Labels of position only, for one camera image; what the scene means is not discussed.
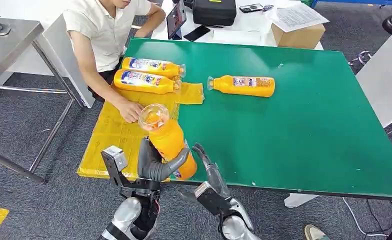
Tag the white table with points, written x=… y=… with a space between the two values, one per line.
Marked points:
x=249 y=31

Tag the black tablet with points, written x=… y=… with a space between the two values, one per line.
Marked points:
x=176 y=18

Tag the white table leg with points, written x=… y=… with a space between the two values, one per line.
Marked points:
x=298 y=201

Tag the white panel beside steel table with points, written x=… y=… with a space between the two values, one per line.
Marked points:
x=66 y=66

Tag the orange drink bottle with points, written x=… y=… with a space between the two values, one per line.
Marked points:
x=143 y=82
x=163 y=69
x=169 y=139
x=224 y=86

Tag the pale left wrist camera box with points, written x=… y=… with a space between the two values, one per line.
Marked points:
x=114 y=157

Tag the black carry case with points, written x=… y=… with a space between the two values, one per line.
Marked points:
x=214 y=13

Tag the person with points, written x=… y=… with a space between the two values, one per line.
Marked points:
x=106 y=30

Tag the black phone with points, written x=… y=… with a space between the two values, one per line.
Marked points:
x=197 y=33

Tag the cardboard box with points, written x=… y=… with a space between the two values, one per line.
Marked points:
x=297 y=39

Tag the yellow sheet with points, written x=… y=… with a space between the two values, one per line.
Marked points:
x=116 y=139

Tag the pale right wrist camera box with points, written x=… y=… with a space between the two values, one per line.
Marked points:
x=211 y=198

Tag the blue metal frame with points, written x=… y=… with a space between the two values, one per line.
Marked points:
x=348 y=1

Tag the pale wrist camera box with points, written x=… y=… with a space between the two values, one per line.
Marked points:
x=114 y=157
x=211 y=198

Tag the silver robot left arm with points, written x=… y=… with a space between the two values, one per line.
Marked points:
x=126 y=215

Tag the key bunch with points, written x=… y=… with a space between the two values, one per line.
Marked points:
x=267 y=7

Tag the person's foot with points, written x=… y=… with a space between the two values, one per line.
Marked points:
x=315 y=233

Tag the printed paper sheet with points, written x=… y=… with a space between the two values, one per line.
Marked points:
x=298 y=16

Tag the person's right hand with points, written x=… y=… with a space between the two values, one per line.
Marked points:
x=129 y=111

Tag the small metal part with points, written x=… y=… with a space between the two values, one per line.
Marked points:
x=3 y=29

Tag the large white slanted panel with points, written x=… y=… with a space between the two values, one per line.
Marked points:
x=386 y=73

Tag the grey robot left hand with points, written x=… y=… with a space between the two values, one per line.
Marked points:
x=149 y=169

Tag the small black device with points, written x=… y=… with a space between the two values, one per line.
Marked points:
x=250 y=8

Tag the steel table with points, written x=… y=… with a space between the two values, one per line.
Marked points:
x=4 y=49

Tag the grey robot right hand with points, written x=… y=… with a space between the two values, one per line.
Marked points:
x=216 y=179

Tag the green table mat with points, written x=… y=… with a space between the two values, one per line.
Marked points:
x=315 y=116

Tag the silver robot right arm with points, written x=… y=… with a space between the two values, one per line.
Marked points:
x=239 y=228

